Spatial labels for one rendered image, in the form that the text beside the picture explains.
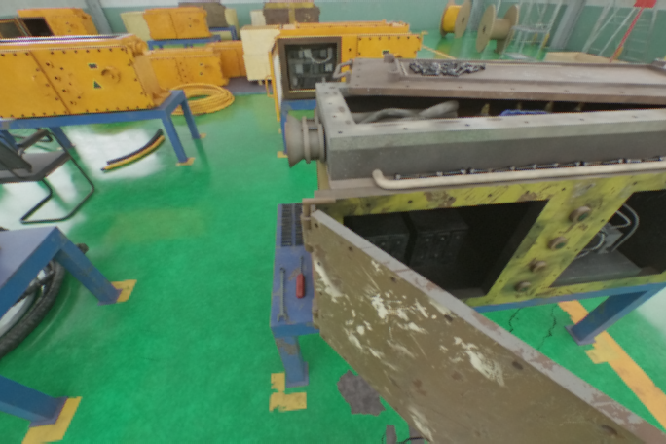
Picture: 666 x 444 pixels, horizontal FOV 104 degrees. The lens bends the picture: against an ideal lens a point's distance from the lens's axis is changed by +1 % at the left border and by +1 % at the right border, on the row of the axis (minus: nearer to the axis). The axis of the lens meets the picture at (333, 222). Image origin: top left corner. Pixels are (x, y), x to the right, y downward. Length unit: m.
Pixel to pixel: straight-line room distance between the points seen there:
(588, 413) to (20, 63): 4.15
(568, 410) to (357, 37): 3.17
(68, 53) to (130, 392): 2.98
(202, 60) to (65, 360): 5.56
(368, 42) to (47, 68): 3.11
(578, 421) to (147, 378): 1.84
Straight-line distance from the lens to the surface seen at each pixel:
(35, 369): 2.39
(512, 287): 1.19
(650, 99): 1.21
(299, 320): 1.08
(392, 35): 3.38
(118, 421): 1.94
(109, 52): 3.57
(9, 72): 4.10
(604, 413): 0.48
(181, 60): 6.77
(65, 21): 10.69
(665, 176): 1.11
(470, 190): 0.71
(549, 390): 0.49
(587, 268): 1.45
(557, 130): 0.87
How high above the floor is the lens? 1.59
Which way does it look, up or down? 42 degrees down
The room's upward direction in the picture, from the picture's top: 1 degrees counter-clockwise
